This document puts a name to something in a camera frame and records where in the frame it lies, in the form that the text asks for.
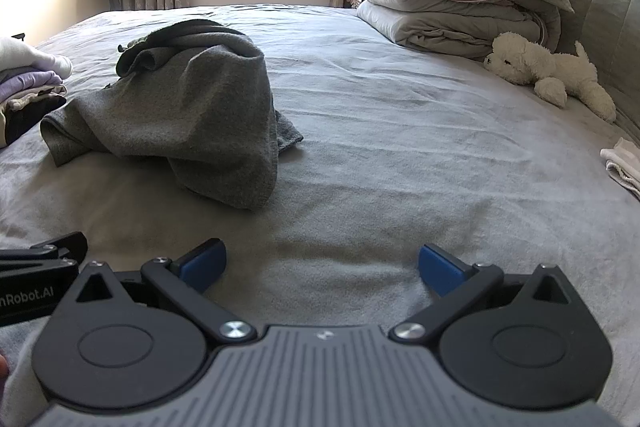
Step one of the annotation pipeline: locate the grey top with ruffled collar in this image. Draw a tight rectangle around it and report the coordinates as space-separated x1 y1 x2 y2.
40 19 304 212

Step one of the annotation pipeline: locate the folded thin white shirt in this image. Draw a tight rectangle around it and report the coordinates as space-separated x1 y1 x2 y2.
600 138 640 200

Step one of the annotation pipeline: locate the folded purple garment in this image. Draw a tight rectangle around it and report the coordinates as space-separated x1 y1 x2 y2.
0 71 65 102

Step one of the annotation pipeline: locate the folded beige garment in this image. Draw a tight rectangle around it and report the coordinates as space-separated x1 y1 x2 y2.
0 86 67 114

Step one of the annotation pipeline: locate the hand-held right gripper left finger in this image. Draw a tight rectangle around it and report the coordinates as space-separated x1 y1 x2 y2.
65 238 257 346

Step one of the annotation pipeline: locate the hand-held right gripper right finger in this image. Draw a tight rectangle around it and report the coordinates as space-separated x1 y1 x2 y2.
390 244 576 349

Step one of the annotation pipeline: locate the bed with grey sheet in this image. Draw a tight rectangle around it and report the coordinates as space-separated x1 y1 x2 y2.
0 4 640 427

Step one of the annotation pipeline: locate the white plush dog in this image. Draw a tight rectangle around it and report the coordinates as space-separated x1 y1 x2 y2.
483 32 617 122

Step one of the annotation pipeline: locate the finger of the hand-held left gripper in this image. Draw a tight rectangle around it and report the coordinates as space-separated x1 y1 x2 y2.
0 232 88 275

